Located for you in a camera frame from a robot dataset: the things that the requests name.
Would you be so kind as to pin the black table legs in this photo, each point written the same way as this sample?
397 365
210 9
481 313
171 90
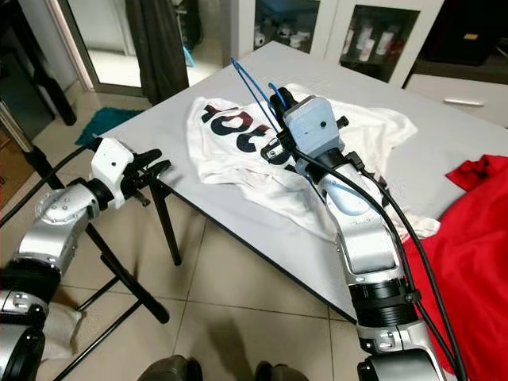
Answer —
168 230

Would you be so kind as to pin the brown cardboard box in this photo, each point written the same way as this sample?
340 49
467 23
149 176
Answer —
8 175

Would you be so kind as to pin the black clothes rack frame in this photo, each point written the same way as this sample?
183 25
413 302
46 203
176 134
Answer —
127 278

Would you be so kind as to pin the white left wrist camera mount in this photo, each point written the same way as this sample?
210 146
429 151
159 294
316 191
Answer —
111 163

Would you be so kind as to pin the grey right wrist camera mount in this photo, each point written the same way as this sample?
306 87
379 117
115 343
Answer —
309 125

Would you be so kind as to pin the red garment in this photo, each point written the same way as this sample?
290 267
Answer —
468 262

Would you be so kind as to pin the white glass-door cabinet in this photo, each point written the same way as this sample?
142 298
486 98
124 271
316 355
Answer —
329 32

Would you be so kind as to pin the white t-shirt black print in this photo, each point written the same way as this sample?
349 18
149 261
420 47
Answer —
230 171

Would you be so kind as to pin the white drawer front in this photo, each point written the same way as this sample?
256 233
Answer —
460 99

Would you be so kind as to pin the dark grey curtain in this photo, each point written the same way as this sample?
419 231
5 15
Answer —
159 48

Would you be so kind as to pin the dark TV stand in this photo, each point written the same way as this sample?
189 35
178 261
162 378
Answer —
468 32

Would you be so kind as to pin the blue plastic hanger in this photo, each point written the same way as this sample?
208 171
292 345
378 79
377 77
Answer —
258 97

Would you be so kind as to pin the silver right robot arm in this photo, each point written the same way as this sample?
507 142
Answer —
365 238

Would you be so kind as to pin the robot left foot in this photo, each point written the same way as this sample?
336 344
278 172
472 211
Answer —
171 370

